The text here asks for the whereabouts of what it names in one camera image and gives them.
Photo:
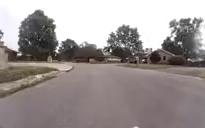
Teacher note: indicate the dark-roofed house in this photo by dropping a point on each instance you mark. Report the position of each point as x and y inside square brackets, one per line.
[88, 54]

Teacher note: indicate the tree with spreading crown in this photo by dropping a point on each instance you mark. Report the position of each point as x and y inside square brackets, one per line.
[125, 40]

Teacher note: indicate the small dark tree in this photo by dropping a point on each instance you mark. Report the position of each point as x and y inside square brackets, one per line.
[68, 48]

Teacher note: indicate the grey asphalt road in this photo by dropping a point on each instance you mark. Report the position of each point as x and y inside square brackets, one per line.
[116, 100]

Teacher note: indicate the pale concrete driveway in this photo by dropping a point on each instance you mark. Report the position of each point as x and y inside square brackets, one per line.
[56, 66]

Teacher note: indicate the small stone pillar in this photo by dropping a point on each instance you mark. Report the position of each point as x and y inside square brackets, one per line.
[50, 59]

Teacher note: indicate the brick house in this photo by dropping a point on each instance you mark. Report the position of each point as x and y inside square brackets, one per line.
[165, 56]

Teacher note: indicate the tall broad tree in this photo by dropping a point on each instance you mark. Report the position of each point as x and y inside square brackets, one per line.
[36, 33]

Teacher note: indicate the dry grass verge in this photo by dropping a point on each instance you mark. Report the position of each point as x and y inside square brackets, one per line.
[20, 72]

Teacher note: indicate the concrete kerb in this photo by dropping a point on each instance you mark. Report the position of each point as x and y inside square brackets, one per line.
[20, 84]

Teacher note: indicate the thin-crowned tree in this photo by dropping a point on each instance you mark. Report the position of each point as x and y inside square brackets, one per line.
[186, 36]

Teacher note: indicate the brown building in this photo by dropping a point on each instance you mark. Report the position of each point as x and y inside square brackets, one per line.
[12, 55]

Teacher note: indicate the stone pillar with lamp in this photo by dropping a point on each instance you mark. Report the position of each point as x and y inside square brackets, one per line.
[1, 56]

